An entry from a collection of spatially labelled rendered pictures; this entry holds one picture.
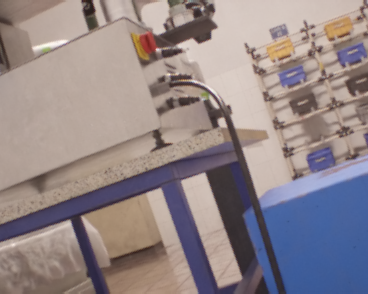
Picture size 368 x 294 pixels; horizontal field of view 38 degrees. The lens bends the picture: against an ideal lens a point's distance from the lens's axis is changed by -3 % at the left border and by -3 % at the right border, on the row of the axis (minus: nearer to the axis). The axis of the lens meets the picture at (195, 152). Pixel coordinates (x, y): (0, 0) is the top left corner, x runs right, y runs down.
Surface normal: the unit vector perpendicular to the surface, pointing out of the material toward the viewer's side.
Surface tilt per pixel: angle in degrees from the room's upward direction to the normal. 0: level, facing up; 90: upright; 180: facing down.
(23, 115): 90
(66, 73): 90
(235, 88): 90
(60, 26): 90
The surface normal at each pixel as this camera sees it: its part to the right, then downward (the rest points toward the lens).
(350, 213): -0.23, 0.04
